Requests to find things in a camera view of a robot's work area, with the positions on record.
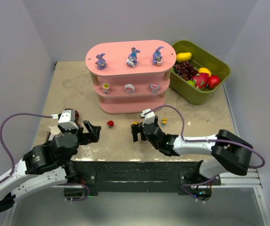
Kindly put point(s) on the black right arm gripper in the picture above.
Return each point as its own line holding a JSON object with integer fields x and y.
{"x": 140, "y": 132}

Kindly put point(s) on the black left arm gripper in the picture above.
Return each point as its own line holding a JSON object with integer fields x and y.
{"x": 85, "y": 135}

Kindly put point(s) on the red haired mermaid toy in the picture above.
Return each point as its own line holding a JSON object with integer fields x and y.
{"x": 110, "y": 124}

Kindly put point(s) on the pink toy with white frill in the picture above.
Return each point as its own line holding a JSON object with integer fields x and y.
{"x": 129, "y": 88}

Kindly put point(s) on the pink toy with blue bow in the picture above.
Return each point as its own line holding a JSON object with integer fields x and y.
{"x": 154, "y": 88}

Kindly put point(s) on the pink toy with green centre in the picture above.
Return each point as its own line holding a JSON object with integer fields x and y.
{"x": 105, "y": 88}

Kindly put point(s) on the purple bunny toy blue ears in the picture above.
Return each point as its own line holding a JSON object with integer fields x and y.
{"x": 132, "y": 57}

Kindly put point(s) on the purple bunny toy red bow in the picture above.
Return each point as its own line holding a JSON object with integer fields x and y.
{"x": 101, "y": 62}

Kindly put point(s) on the purple bunny toy with cup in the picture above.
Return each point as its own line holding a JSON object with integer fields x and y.
{"x": 157, "y": 56}

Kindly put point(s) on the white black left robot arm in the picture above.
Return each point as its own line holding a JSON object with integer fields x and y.
{"x": 46, "y": 165}

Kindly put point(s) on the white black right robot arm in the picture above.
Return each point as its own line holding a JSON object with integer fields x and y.
{"x": 228, "y": 152}

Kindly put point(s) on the pink three-tier wooden shelf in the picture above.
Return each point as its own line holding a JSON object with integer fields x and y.
{"x": 118, "y": 74}

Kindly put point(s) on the dark red grape bunch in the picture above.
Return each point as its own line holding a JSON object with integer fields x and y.
{"x": 76, "y": 116}

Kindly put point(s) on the green lime toy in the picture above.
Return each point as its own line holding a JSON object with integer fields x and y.
{"x": 190, "y": 82}

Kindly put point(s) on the purple grape bunch in bin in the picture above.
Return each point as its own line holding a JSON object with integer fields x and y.
{"x": 185, "y": 70}

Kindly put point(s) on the red dragon fruit toy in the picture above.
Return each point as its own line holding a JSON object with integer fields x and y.
{"x": 200, "y": 80}

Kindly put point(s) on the yellow mango toy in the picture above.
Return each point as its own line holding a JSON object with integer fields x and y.
{"x": 184, "y": 56}

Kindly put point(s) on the red apple toy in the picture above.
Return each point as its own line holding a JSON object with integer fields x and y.
{"x": 213, "y": 82}

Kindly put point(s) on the olive green plastic bin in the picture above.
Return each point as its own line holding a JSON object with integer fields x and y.
{"x": 191, "y": 61}

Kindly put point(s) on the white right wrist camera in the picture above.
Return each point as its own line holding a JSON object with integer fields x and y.
{"x": 148, "y": 117}

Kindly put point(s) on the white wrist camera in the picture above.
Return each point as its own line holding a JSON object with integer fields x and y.
{"x": 67, "y": 120}
{"x": 148, "y": 117}

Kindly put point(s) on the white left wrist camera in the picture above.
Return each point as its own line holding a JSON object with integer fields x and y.
{"x": 67, "y": 120}

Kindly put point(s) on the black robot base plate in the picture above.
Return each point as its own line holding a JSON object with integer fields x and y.
{"x": 89, "y": 178}

